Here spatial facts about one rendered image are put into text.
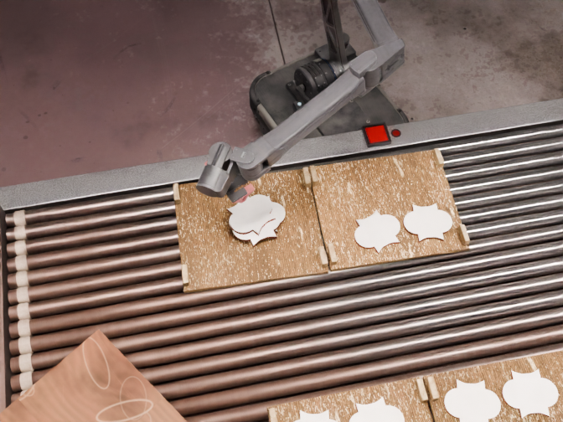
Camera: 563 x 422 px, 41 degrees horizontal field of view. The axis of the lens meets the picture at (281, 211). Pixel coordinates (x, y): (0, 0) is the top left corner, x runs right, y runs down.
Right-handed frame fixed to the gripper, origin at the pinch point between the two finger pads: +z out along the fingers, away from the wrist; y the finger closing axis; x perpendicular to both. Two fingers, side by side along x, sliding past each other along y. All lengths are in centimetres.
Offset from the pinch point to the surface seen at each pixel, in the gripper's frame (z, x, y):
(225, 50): 131, 53, -129
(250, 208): 19.7, 2.9, -0.5
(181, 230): 21.6, -17.1, -7.5
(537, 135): 40, 94, 23
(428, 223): 29, 44, 30
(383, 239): 26.7, 29.5, 27.2
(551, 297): 33, 59, 67
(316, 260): 25.0, 10.0, 21.7
